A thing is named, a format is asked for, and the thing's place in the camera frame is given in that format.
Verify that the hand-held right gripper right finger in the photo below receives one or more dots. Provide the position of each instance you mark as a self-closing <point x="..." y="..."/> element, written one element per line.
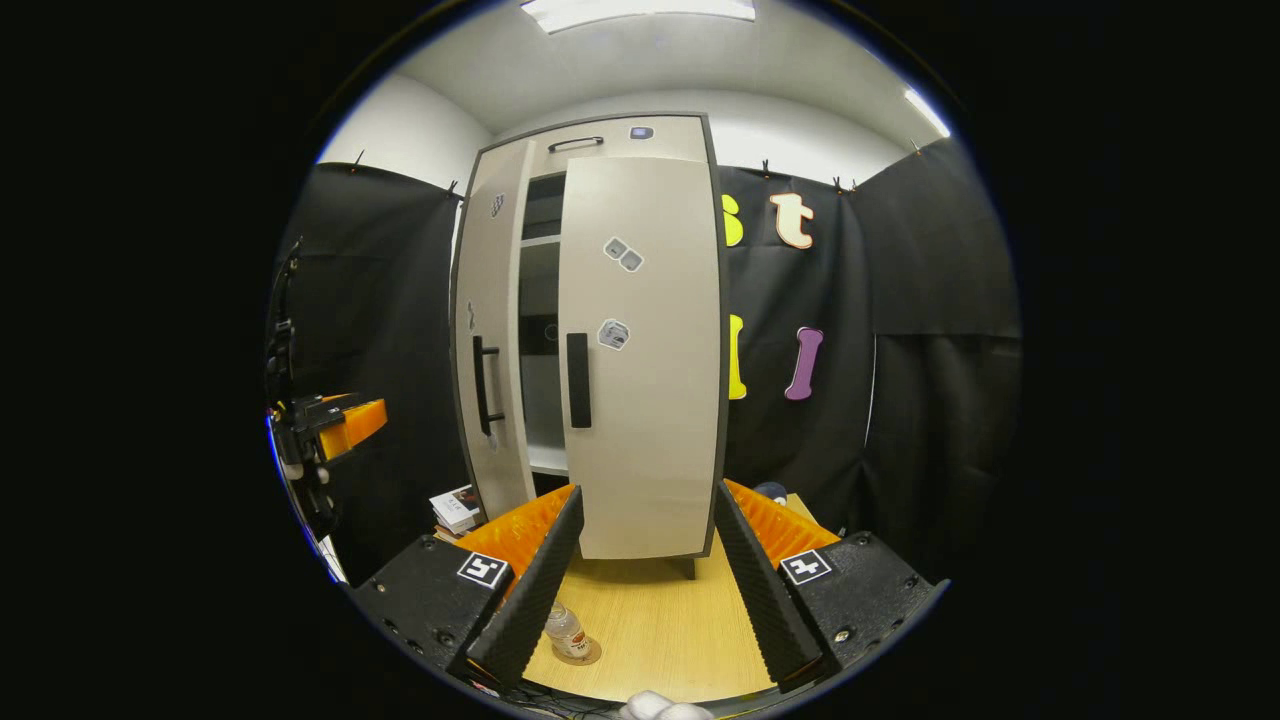
<point x="760" y="590"/>

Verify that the grey white cabinet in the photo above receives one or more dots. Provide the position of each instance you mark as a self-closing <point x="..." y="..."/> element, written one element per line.
<point x="715" y="300"/>

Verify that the white book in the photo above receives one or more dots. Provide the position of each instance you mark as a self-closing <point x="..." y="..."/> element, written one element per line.
<point x="452" y="500"/>

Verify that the clear plastic bottle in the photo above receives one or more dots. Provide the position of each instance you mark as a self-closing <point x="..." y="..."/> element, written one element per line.
<point x="565" y="628"/>

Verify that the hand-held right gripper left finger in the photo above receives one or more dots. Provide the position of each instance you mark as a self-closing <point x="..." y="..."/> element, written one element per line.
<point x="535" y="590"/>

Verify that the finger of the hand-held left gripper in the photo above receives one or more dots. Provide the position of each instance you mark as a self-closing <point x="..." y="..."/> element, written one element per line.
<point x="355" y="425"/>

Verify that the white cabinet shelf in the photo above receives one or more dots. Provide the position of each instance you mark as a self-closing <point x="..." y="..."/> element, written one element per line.
<point x="548" y="460"/>
<point x="540" y="241"/>

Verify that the round cork coaster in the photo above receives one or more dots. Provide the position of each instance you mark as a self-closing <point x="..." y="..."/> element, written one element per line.
<point x="590" y="655"/>

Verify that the brown book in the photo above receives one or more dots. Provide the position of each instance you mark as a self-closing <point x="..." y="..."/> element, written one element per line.
<point x="460" y="526"/>

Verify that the small plush toy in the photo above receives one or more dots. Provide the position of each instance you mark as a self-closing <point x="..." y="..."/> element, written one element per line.
<point x="771" y="491"/>

